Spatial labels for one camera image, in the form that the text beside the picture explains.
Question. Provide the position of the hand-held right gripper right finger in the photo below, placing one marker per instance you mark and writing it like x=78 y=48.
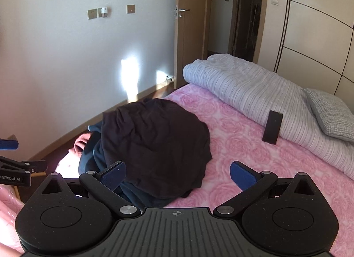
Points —
x=243 y=175

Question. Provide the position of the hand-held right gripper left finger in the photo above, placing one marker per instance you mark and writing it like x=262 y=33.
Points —
x=114 y=175

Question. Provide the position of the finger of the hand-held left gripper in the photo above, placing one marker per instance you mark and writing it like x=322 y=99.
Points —
x=34 y=166
x=9 y=145

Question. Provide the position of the dark brown shirt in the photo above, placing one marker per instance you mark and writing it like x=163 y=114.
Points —
x=157 y=146

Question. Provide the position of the dark navy garment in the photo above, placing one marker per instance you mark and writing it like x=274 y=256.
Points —
x=90 y=160

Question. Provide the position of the pink rose blanket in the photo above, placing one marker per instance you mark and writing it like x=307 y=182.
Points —
x=249 y=204

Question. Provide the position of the pink dotted cloth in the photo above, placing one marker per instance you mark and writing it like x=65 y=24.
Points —
x=9 y=212

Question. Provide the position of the pink garment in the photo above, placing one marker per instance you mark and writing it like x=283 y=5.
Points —
x=80 y=145

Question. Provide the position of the wooden baseboard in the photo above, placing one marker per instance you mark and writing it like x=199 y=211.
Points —
x=83 y=129

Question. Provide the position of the black smartphone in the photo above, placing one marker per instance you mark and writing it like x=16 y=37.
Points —
x=272 y=127

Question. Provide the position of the striped grey quilt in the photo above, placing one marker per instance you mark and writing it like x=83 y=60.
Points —
x=249 y=88

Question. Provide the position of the grey checked pillow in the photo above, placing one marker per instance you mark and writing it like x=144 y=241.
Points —
x=332 y=110

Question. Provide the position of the wooden door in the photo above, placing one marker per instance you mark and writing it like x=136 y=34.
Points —
x=193 y=30

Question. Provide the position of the cream wardrobe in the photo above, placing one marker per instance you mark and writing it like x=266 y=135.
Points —
x=312 y=30

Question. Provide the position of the white plug adapter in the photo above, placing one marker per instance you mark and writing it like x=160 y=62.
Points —
x=104 y=12

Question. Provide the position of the wooden door frame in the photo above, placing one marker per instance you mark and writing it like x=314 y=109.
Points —
x=264 y=24

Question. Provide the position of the beige wall socket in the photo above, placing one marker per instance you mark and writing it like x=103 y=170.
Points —
x=92 y=14

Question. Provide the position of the beige wall switch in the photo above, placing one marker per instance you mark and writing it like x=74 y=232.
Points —
x=131 y=8

